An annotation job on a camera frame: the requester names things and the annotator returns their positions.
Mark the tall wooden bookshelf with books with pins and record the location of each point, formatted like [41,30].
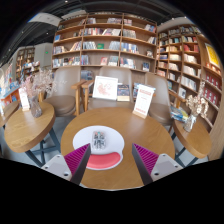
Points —
[186,56]

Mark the blue books on chair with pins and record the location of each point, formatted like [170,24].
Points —
[136,90]

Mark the white mouse pad red rest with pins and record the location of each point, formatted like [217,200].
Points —
[115,140]

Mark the white framed red print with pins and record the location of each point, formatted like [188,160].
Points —
[105,88]

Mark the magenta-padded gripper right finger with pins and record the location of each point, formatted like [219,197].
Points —
[163,165]

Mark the white sign on wooden stand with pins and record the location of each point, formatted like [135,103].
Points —
[144,100]

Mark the dark cover book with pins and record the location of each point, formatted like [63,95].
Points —
[123,92]

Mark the stack of books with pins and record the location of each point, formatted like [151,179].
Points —
[179,114]

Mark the brown upholstered wooden armchair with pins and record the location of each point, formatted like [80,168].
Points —
[161,103]
[65,86]
[113,71]

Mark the small distant wooden bookshelf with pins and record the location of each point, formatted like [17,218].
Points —
[26,58]

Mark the glass vase with pink flowers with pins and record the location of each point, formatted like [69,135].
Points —
[36,108]

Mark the white hanging ceiling panel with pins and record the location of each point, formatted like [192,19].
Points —
[45,19]

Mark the wide wooden bookshelf with books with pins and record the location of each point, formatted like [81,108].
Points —
[106,43]

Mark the yellow poster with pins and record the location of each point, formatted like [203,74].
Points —
[212,55]

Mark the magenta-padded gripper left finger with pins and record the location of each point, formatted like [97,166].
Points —
[60,165]

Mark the transparent computer mouse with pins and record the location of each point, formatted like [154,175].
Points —
[99,140]

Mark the small white table card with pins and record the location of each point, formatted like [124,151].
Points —
[24,99]

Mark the round wooden side table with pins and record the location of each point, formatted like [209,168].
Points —
[193,140]
[28,130]

